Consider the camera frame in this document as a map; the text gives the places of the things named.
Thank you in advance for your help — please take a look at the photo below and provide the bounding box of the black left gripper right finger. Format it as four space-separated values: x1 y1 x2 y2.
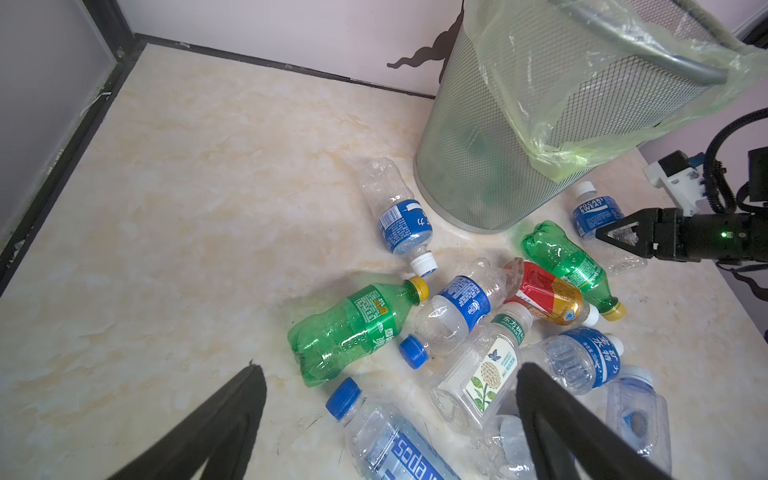
516 363 670 479

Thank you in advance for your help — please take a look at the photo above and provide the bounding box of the green bottle yellow cap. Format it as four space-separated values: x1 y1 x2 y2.
521 220 627 321
287 276 429 388

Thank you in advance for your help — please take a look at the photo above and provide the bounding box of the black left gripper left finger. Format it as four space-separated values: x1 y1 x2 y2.
112 364 267 479

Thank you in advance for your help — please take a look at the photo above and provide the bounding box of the clear bottle flower label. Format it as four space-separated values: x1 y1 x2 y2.
427 302 533 435

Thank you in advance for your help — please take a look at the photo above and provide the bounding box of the green plastic bin liner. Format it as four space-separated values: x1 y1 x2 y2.
463 1 767 181

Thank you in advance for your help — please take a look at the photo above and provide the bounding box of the grey mesh waste bin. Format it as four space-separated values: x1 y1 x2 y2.
414 1 738 233

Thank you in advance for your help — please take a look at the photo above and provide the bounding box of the soda water bottle blue cap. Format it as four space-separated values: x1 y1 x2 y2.
326 378 459 480

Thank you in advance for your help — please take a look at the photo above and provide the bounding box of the clear bottle blue label front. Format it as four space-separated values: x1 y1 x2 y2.
473 415 537 479

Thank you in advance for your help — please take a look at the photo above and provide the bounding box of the red gold label bottle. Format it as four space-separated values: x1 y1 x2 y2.
502 258 600 327

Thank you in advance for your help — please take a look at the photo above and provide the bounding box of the clear bottle blue cap centre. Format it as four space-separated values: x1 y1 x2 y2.
399 258 508 370

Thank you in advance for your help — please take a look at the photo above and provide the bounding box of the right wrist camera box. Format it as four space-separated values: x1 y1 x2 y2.
643 150 706 217

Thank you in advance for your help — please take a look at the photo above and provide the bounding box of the tall clear bottle white cap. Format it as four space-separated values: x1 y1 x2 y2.
605 365 672 474

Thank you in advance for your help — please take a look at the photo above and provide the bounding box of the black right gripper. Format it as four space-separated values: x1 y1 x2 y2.
595 208 767 264

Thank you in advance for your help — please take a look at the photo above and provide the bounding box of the clear bottle blue label back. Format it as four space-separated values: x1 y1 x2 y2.
358 158 438 277

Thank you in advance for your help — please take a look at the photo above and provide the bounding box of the black corrugated cable right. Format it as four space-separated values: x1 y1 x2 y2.
703 107 768 216

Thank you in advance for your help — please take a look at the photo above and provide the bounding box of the clear bottle blue label white cap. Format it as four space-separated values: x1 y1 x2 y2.
520 327 624 396

